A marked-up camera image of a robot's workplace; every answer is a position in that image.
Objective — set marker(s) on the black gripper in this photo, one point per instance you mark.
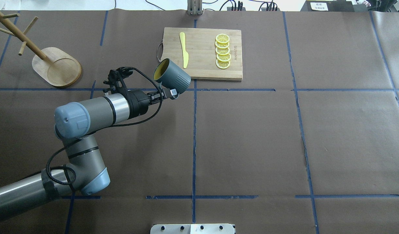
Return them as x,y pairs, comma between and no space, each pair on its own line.
138,101

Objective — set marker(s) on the dark teal mug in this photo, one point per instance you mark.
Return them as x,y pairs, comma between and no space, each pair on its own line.
171,76

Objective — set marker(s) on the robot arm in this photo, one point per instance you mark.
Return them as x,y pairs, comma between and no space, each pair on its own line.
27,140

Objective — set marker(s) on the wooden cup rack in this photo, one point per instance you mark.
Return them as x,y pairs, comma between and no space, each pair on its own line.
55,66

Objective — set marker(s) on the yellow plastic knife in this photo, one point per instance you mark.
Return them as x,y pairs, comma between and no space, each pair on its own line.
185,54

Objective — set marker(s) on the bamboo cutting board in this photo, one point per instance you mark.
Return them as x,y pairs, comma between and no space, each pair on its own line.
200,45

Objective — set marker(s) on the lemon slice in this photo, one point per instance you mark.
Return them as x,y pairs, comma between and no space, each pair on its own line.
223,58
222,64
222,45
222,51
222,38

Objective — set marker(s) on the black power strip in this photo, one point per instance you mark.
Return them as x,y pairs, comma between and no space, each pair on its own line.
251,5

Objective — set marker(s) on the black box with label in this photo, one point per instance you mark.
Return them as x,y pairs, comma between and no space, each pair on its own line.
327,5

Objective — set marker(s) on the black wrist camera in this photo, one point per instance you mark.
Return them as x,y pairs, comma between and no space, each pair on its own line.
116,81

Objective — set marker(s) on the aluminium frame post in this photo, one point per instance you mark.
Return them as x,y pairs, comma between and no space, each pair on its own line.
195,7

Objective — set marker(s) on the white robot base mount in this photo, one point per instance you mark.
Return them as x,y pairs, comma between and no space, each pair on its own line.
210,228

